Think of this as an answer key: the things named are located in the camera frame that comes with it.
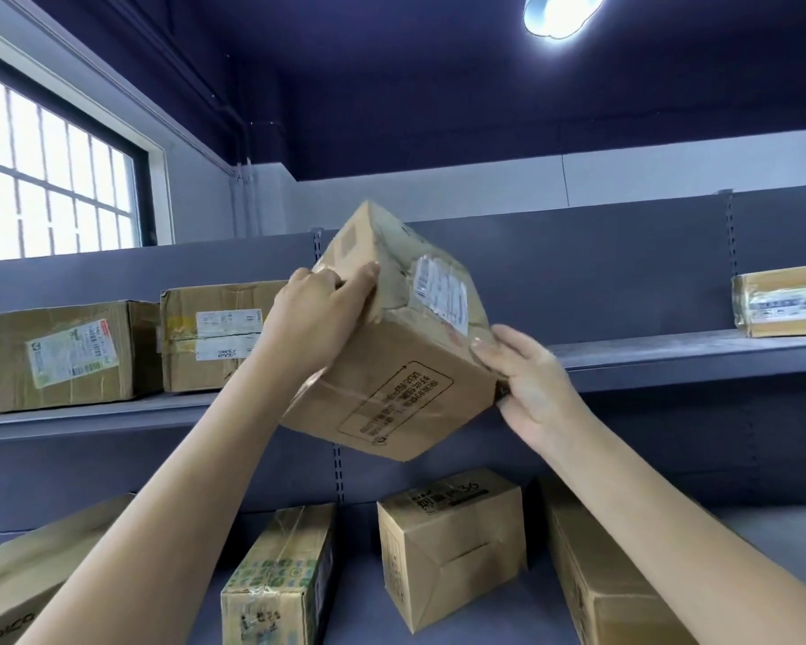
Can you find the grey metal shelving unit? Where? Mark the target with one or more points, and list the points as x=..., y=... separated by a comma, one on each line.
x=611, y=282

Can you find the person's right hand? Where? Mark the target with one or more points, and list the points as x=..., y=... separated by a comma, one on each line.
x=534, y=392

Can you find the long plain cardboard box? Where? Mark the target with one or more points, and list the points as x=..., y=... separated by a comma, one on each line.
x=604, y=584

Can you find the cardboard box green print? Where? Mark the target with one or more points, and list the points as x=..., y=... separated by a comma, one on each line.
x=279, y=577

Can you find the white ceiling lamp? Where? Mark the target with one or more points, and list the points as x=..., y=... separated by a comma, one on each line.
x=563, y=13

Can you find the person's left hand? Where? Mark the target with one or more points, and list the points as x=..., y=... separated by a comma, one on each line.
x=309, y=322

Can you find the cardboard box black lettering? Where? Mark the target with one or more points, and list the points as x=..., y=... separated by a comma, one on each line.
x=20, y=577

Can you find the cardboard box two white labels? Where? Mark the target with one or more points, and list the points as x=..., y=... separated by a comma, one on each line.
x=208, y=335

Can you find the barred window black frame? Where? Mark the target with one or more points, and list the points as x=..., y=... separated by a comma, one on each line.
x=47, y=181

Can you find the cardboard box green white label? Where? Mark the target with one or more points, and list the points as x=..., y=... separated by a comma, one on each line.
x=74, y=355

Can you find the small cardboard box black print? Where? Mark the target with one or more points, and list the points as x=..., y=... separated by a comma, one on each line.
x=453, y=550

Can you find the grey wall pipes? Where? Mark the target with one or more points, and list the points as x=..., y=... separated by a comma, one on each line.
x=242, y=201

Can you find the person's right fingers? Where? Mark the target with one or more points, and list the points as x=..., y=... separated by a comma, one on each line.
x=494, y=349

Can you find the person's left thumb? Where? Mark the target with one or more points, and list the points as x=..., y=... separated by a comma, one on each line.
x=365, y=283

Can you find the taped cardboard box black-framed print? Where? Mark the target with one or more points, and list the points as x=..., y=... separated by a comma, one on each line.
x=403, y=369

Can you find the person's right forearm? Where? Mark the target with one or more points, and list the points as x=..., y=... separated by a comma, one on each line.
x=651, y=523

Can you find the person's left forearm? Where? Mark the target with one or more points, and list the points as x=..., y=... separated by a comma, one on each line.
x=174, y=490

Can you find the flat taped cardboard parcel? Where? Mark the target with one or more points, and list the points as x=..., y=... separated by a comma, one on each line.
x=782, y=302

